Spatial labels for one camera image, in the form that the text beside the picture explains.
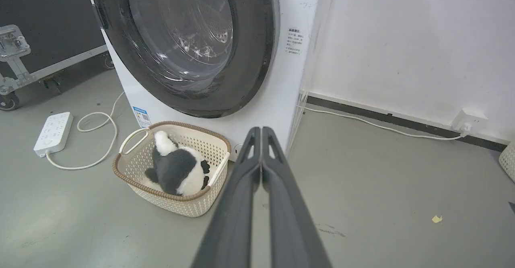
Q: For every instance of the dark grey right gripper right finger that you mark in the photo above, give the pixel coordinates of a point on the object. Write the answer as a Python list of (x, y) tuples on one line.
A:
[(289, 219)]

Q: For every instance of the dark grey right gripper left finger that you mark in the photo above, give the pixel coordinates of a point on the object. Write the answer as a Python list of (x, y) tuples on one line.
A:
[(231, 215)]

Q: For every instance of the white washing machine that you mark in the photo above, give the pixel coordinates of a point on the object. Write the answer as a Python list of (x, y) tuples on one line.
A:
[(277, 95)]

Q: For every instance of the dark round washing machine door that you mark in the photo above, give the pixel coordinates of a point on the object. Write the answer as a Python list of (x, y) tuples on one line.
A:
[(189, 46)]

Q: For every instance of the black and white plush toy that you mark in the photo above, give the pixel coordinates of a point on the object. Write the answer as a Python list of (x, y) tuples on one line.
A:
[(177, 167)]

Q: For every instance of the cream plastic laundry basket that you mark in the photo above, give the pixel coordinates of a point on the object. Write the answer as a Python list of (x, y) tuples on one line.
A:
[(173, 171)]

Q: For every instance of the yellow paper scrap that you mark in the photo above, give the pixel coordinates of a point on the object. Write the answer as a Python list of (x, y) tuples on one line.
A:
[(437, 219)]

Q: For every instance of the white power strip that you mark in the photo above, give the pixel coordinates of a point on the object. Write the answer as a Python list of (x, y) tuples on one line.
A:
[(100, 139), (53, 133)]

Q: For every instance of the black caster wheel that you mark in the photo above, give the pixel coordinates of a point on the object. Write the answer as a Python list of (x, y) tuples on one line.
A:
[(8, 101)]

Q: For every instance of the black flight case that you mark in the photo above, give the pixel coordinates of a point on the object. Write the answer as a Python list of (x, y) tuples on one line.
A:
[(44, 22)]

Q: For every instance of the white wall socket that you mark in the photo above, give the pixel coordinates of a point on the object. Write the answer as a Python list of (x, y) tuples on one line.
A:
[(468, 121)]

